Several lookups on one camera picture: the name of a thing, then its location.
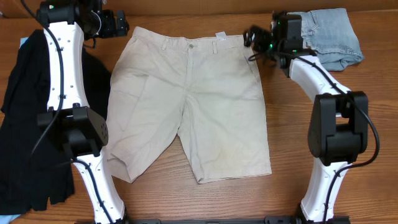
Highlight beige khaki shorts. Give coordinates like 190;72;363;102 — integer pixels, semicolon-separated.
106;27;272;184

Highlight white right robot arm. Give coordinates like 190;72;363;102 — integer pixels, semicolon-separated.
243;11;369;224

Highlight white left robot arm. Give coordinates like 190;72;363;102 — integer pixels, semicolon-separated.
36;1;130;223

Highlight folded light blue jeans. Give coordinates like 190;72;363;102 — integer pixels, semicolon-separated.
294;8;364;72

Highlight black garment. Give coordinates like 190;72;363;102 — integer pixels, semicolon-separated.
0;29;112;216

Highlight light blue cloth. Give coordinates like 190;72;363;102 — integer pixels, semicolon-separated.
0;214;20;224

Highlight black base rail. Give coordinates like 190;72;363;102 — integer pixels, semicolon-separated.
74;215;351;224

